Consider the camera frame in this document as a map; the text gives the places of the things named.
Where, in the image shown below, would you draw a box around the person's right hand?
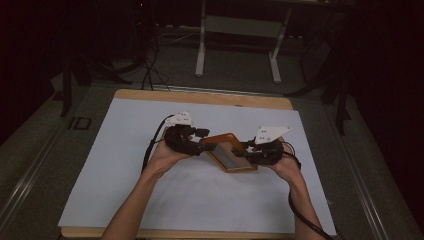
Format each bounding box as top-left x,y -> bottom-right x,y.
265,135 -> 304,183

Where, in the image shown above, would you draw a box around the white metal desk frame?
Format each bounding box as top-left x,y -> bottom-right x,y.
194,0 -> 294,85

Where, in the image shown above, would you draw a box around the person's left hand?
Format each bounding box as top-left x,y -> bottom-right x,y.
145,129 -> 196,176

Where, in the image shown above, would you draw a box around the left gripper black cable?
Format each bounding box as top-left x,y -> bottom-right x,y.
141,114 -> 177,174

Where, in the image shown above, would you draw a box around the black metal stand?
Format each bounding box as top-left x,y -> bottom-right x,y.
59,46 -> 134,118

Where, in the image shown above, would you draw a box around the dark tripod stand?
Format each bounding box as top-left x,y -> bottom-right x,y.
285,31 -> 355,137

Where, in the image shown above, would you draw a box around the white table mat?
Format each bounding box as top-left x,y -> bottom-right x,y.
57,97 -> 338,237

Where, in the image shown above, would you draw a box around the black floor cables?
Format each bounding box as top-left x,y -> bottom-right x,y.
128,0 -> 172,92

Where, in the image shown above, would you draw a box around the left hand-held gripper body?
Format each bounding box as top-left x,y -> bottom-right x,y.
164,111 -> 204,157

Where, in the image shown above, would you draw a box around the orange rectangular case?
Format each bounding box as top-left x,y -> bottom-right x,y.
199,132 -> 259,174

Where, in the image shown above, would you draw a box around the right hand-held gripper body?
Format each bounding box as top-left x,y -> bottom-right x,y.
247,125 -> 293,167

